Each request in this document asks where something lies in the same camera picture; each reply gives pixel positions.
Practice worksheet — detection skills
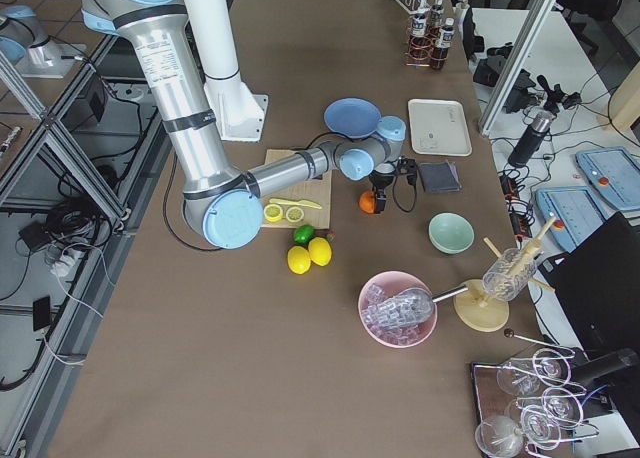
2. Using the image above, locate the yellow lemon far left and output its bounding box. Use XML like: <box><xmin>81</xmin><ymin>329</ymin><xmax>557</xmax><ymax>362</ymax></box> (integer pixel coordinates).
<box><xmin>287</xmin><ymin>245</ymin><xmax>311</xmax><ymax>275</ymax></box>

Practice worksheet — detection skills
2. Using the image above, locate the orange fruit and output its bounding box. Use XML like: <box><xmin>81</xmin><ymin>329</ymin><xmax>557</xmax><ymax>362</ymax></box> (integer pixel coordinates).
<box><xmin>358</xmin><ymin>190</ymin><xmax>378</xmax><ymax>214</ymax></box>

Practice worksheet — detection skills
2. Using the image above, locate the wine glass top right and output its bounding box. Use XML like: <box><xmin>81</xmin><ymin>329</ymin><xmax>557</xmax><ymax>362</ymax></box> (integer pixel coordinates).
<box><xmin>531</xmin><ymin>348</ymin><xmax>571</xmax><ymax>386</ymax></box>

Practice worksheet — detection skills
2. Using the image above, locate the dark glass tray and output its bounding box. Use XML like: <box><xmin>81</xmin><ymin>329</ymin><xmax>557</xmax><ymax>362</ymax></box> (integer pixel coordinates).
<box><xmin>471</xmin><ymin>363</ymin><xmax>600</xmax><ymax>457</ymax></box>

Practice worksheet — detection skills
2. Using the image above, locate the wooden cutting board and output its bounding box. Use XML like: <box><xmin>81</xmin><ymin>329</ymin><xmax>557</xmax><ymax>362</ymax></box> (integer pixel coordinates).
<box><xmin>261</xmin><ymin>172</ymin><xmax>332</xmax><ymax>229</ymax></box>

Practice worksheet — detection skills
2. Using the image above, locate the copper wire bottle rack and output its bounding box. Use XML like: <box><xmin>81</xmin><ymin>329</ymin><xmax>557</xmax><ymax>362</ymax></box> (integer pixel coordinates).
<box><xmin>405</xmin><ymin>13</ymin><xmax>455</xmax><ymax>70</ymax></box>

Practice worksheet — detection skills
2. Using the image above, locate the blue teach pendant lower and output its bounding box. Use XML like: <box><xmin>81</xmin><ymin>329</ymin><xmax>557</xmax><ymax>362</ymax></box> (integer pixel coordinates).
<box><xmin>535</xmin><ymin>186</ymin><xmax>610</xmax><ymax>252</ymax></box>

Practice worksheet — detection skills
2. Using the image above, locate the dark sauce bottle back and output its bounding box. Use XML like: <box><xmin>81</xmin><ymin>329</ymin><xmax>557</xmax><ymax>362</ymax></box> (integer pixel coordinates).
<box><xmin>428</xmin><ymin>0</ymin><xmax>444</xmax><ymax>36</ymax></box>

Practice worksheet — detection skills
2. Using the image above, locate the blue plate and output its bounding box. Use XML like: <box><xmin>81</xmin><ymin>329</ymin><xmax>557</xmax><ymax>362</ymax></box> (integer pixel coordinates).
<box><xmin>324</xmin><ymin>97</ymin><xmax>381</xmax><ymax>139</ymax></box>

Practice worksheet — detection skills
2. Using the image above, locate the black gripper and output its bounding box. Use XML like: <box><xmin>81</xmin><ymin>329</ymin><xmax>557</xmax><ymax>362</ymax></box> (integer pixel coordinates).
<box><xmin>369</xmin><ymin>158</ymin><xmax>417</xmax><ymax>213</ymax></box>

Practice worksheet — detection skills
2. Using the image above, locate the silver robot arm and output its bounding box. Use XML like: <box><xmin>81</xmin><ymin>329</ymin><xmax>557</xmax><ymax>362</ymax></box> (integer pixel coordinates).
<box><xmin>82</xmin><ymin>0</ymin><xmax>406</xmax><ymax>249</ymax></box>

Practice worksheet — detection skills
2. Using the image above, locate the dark sauce bottle front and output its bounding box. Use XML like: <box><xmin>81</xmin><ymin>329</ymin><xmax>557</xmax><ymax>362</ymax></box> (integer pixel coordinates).
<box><xmin>430</xmin><ymin>18</ymin><xmax>455</xmax><ymax>70</ymax></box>

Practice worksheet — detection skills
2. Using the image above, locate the black laptop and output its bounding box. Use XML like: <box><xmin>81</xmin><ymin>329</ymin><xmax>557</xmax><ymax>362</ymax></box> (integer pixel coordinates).
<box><xmin>539</xmin><ymin>212</ymin><xmax>639</xmax><ymax>352</ymax></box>

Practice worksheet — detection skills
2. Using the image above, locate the black bar spoon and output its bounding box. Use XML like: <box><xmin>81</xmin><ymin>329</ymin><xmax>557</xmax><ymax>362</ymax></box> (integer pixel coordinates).
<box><xmin>503</xmin><ymin>328</ymin><xmax>575</xmax><ymax>358</ymax></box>

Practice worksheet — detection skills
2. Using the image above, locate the wine glass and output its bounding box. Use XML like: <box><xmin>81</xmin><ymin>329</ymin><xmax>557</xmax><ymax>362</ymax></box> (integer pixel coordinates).
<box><xmin>496</xmin><ymin>358</ymin><xmax>541</xmax><ymax>397</ymax></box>
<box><xmin>520</xmin><ymin>405</ymin><xmax>561</xmax><ymax>450</ymax></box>
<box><xmin>474</xmin><ymin>415</ymin><xmax>524</xmax><ymax>458</ymax></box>
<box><xmin>541</xmin><ymin>387</ymin><xmax>584</xmax><ymax>429</ymax></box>
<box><xmin>531</xmin><ymin>348</ymin><xmax>571</xmax><ymax>386</ymax></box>

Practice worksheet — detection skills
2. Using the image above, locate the metal ice scoop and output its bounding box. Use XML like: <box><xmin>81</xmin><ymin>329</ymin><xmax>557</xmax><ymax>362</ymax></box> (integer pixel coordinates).
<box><xmin>385</xmin><ymin>285</ymin><xmax>468</xmax><ymax>328</ymax></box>

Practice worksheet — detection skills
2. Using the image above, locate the orange black power adapter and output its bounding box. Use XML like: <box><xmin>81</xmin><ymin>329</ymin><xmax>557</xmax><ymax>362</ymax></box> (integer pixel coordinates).
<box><xmin>498</xmin><ymin>170</ymin><xmax>535</xmax><ymax>241</ymax></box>

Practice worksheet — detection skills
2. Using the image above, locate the lemon half left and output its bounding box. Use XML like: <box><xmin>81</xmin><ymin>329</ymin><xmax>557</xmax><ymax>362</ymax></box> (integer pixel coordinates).
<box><xmin>263</xmin><ymin>203</ymin><xmax>284</xmax><ymax>223</ymax></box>

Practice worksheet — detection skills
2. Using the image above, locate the wooden cup rack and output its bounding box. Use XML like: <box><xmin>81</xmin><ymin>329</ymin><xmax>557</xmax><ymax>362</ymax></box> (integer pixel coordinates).
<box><xmin>454</xmin><ymin>216</ymin><xmax>555</xmax><ymax>332</ymax></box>

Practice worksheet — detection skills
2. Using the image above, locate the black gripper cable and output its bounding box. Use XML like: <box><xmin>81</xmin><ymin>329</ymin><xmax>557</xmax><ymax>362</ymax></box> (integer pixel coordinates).
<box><xmin>307</xmin><ymin>131</ymin><xmax>419</xmax><ymax>213</ymax></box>

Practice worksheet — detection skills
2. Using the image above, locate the black phone on frame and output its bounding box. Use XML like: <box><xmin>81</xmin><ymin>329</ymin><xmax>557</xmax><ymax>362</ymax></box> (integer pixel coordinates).
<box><xmin>32</xmin><ymin>296</ymin><xmax>52</xmax><ymax>332</ymax></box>

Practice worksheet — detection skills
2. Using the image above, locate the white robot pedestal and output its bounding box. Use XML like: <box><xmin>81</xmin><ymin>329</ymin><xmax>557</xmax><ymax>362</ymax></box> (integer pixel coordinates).
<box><xmin>184</xmin><ymin>0</ymin><xmax>268</xmax><ymax>142</ymax></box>

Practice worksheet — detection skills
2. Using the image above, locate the green lime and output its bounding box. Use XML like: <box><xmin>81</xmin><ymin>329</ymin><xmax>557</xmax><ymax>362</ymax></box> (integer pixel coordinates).
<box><xmin>293</xmin><ymin>224</ymin><xmax>315</xmax><ymax>246</ymax></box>

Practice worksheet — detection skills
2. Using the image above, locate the wine glass front right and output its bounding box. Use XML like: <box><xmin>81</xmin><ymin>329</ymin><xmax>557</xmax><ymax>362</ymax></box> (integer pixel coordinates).
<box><xmin>520</xmin><ymin>405</ymin><xmax>561</xmax><ymax>450</ymax></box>

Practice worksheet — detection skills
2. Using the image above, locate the wine glass middle right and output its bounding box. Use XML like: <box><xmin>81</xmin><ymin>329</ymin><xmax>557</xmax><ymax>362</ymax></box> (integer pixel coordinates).
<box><xmin>541</xmin><ymin>387</ymin><xmax>584</xmax><ymax>429</ymax></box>

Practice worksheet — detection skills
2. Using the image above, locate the clear ice cube pile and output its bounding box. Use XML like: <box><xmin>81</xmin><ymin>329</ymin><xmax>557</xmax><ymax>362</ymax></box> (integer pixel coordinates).
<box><xmin>361</xmin><ymin>284</ymin><xmax>426</xmax><ymax>346</ymax></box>

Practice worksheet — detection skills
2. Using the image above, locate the yellow plastic knife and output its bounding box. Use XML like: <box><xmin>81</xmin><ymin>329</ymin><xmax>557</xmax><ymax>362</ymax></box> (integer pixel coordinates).
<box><xmin>268</xmin><ymin>198</ymin><xmax>323</xmax><ymax>210</ymax></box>

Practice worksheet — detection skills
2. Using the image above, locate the blue teach pendant upper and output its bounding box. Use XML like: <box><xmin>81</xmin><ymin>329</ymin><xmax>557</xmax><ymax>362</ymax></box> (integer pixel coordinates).
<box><xmin>575</xmin><ymin>147</ymin><xmax>640</xmax><ymax>211</ymax></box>

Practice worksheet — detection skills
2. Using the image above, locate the wine glass front left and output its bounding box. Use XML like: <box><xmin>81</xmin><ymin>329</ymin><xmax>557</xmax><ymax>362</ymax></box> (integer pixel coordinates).
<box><xmin>474</xmin><ymin>415</ymin><xmax>524</xmax><ymax>458</ymax></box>

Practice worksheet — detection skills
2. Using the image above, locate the black camera tripod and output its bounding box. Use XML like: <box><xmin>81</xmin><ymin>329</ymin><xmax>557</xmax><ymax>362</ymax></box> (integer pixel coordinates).
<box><xmin>537</xmin><ymin>75</ymin><xmax>582</xmax><ymax>116</ymax></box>

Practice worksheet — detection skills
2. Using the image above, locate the dark sauce bottle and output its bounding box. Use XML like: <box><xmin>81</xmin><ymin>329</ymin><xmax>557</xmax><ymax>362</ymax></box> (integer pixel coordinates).
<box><xmin>408</xmin><ymin>8</ymin><xmax>428</xmax><ymax>66</ymax></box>
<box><xmin>430</xmin><ymin>18</ymin><xmax>455</xmax><ymax>70</ymax></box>
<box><xmin>428</xmin><ymin>0</ymin><xmax>444</xmax><ymax>36</ymax></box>

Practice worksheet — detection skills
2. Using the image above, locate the lemon half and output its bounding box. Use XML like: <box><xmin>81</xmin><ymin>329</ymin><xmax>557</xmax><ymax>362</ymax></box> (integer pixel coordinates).
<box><xmin>285</xmin><ymin>206</ymin><xmax>305</xmax><ymax>223</ymax></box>
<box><xmin>263</xmin><ymin>203</ymin><xmax>284</xmax><ymax>223</ymax></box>

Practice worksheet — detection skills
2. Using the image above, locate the black thermos bottle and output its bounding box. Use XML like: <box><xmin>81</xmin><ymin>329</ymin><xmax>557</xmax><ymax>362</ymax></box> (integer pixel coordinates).
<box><xmin>507</xmin><ymin>110</ymin><xmax>555</xmax><ymax>168</ymax></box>

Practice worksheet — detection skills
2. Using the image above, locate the blue teach pendant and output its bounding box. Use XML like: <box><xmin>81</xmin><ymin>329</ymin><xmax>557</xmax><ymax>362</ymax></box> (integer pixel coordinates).
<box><xmin>575</xmin><ymin>147</ymin><xmax>640</xmax><ymax>211</ymax></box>
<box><xmin>535</xmin><ymin>186</ymin><xmax>610</xmax><ymax>252</ymax></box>

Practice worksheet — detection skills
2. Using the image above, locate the cream plastic tray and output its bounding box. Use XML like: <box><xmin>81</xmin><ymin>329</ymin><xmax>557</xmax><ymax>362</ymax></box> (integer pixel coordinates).
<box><xmin>408</xmin><ymin>98</ymin><xmax>472</xmax><ymax>157</ymax></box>

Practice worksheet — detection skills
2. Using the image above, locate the pink bowl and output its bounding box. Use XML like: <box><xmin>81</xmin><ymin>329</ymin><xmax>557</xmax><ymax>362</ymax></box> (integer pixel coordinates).
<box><xmin>358</xmin><ymin>271</ymin><xmax>437</xmax><ymax>348</ymax></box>

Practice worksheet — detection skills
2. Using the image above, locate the grey folded cloth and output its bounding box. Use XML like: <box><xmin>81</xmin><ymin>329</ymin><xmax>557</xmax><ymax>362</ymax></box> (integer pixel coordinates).
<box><xmin>418</xmin><ymin>161</ymin><xmax>462</xmax><ymax>193</ymax></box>

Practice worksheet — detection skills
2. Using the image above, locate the mint green bowl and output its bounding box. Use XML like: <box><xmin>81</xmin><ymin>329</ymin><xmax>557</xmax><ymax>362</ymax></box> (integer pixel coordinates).
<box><xmin>428</xmin><ymin>212</ymin><xmax>475</xmax><ymax>254</ymax></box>

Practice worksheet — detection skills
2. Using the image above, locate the dark sauce bottle left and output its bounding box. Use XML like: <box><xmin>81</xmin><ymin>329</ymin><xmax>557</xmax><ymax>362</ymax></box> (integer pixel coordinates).
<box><xmin>408</xmin><ymin>8</ymin><xmax>428</xmax><ymax>66</ymax></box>

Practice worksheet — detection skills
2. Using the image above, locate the lemon half right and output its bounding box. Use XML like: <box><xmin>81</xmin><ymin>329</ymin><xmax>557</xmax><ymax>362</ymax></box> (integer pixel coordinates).
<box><xmin>285</xmin><ymin>206</ymin><xmax>305</xmax><ymax>223</ymax></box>

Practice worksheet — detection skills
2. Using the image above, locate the clear glass mug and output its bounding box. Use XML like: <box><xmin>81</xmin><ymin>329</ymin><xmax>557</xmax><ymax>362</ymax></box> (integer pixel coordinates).
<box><xmin>482</xmin><ymin>248</ymin><xmax>536</xmax><ymax>302</ymax></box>

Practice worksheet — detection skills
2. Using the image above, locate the aluminium frame post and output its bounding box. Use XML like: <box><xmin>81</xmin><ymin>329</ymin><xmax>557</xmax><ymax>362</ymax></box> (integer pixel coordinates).
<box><xmin>478</xmin><ymin>0</ymin><xmax>556</xmax><ymax>136</ymax></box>

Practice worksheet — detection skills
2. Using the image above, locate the wine glass top left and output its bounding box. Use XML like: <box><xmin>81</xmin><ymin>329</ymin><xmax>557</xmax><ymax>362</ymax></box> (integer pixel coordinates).
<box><xmin>496</xmin><ymin>358</ymin><xmax>541</xmax><ymax>397</ymax></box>

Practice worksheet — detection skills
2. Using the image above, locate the yellow lemon near bowl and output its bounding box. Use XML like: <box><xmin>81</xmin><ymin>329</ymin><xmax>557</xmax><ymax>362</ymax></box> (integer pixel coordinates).
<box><xmin>308</xmin><ymin>237</ymin><xmax>333</xmax><ymax>266</ymax></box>

